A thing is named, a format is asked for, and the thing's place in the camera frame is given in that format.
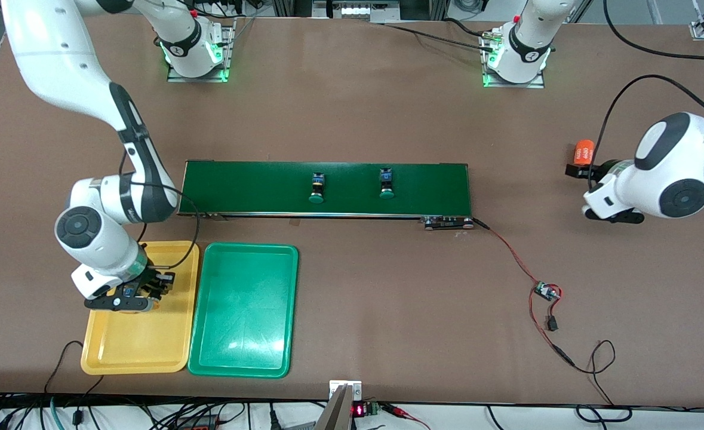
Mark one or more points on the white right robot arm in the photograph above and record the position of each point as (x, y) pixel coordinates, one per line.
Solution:
(89, 233)

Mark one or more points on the silver rack device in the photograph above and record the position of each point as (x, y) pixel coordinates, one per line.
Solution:
(354, 9)

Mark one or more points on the green mushroom push button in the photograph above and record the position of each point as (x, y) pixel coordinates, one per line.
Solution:
(316, 199)
(386, 194)

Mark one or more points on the green conveyor belt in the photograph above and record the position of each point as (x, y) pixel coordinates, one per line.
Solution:
(244, 188)

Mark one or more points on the long red black power lead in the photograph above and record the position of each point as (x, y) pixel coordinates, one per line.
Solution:
(564, 354)

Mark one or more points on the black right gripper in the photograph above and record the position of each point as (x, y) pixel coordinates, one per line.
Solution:
(149, 279)

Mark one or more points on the orange 4680 cylinder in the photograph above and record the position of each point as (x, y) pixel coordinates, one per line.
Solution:
(583, 152)

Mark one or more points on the red digit display module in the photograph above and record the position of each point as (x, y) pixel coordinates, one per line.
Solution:
(359, 410)

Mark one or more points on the red clip lead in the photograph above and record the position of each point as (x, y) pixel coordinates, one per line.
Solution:
(400, 412)

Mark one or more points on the small controller circuit board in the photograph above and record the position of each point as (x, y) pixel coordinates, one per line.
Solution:
(546, 291)

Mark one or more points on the green plastic tray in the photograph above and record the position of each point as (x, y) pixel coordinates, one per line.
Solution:
(244, 310)

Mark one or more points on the aluminium frame post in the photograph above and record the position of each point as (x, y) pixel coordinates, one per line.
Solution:
(701, 28)

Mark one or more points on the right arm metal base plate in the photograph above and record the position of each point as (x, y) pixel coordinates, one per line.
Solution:
(196, 79)

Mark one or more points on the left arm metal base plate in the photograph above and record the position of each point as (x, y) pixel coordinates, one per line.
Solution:
(513, 85)

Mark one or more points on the yellow plastic tray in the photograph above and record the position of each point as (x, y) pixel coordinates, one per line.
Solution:
(143, 340)

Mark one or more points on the grey metal camera bracket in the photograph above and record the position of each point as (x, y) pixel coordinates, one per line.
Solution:
(337, 412)

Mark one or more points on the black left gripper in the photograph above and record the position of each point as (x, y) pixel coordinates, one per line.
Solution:
(603, 168)

